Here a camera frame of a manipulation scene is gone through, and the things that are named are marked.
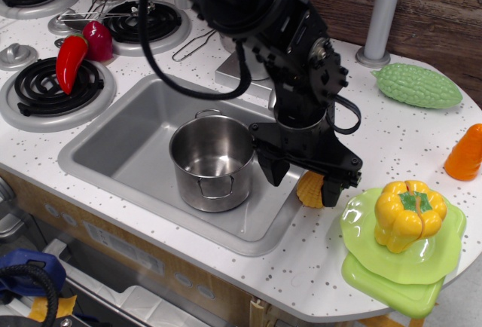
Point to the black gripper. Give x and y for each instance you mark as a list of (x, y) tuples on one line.
[(315, 148)]

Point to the yellow toy corn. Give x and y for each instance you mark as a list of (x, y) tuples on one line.
[(309, 190)]

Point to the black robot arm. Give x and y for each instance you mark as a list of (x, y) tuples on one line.
[(291, 40)]

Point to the stainless steel pot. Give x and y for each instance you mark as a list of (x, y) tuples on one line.
[(213, 159)]

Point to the grey toy sink basin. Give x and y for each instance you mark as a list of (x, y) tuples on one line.
[(125, 151)]

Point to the yellow toy bell pepper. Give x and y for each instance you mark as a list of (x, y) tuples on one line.
[(407, 211)]

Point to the green toy bitter gourd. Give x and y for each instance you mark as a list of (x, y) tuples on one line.
[(417, 86)]

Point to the light green toy plate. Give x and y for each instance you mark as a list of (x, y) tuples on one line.
[(426, 261)]

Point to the orange toy carrot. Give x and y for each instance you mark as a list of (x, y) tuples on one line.
[(464, 161)]

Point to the middle stove burner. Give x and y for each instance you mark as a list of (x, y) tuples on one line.
[(167, 28)]

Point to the dark red toy pepper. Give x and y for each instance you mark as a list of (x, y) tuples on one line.
[(99, 39)]

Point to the red toy chili pepper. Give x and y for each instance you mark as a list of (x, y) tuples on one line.
[(70, 57)]

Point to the front left stove burner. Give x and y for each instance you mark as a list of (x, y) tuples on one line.
[(32, 100)]

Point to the yellow tape piece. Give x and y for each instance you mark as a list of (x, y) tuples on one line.
[(38, 310)]

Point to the silver stove knob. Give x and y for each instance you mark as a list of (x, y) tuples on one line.
[(17, 56)]

